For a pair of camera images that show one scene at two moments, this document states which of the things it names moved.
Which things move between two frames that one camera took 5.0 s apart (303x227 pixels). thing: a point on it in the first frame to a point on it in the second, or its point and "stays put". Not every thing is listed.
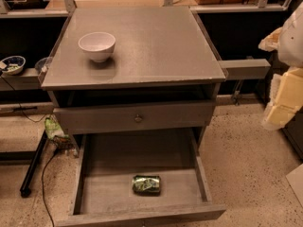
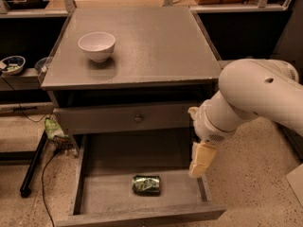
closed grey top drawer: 113,118 stays put
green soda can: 146,184 stays put
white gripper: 293,43 to 204,125
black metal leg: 26,189 stays put
